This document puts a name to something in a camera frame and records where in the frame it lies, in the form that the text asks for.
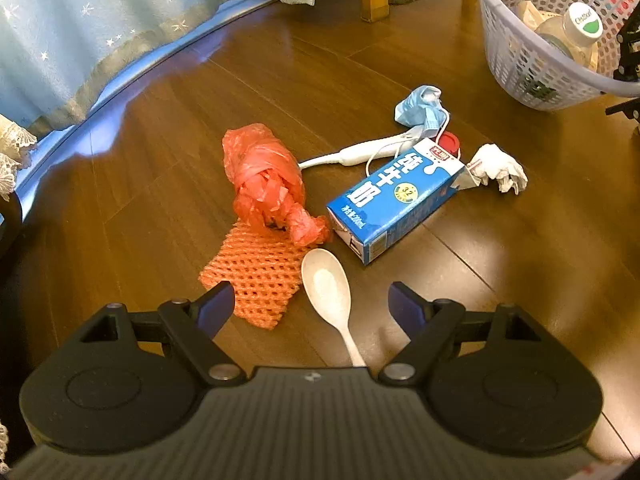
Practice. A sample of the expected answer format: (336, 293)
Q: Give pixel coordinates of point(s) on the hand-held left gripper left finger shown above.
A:
(217, 306)

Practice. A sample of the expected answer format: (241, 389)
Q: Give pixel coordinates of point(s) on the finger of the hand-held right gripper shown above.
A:
(625, 110)
(630, 50)

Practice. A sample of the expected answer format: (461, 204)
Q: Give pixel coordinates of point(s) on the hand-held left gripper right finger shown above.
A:
(407, 307)

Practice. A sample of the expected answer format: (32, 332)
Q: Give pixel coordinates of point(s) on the orange foam net sleeve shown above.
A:
(255, 275)

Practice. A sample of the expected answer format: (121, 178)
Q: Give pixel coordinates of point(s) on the clear plastic water bottle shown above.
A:
(582, 22)

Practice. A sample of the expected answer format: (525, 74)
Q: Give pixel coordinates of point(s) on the white plastic spoon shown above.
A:
(325, 280)

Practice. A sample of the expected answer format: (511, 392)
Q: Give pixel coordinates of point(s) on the blue and white milk carton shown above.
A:
(395, 200)

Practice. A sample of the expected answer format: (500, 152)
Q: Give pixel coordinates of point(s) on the lavender plastic mesh basket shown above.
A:
(505, 45)

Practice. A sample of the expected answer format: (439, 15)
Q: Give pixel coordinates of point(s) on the red plastic bag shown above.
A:
(260, 170)

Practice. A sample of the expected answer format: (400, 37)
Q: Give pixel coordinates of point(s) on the crumpled white tissue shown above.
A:
(495, 165)

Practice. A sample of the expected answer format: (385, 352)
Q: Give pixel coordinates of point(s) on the white toothbrush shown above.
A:
(360, 152)

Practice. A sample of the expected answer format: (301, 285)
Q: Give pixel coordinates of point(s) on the red bottle cap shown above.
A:
(450, 142)

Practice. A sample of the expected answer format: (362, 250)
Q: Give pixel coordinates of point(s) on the blue face mask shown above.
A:
(417, 105)

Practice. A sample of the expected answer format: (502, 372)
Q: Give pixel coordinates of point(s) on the cream lace-edged bedspread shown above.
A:
(12, 140)

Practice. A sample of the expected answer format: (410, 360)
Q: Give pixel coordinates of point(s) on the blue star-print curtain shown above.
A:
(100, 20)

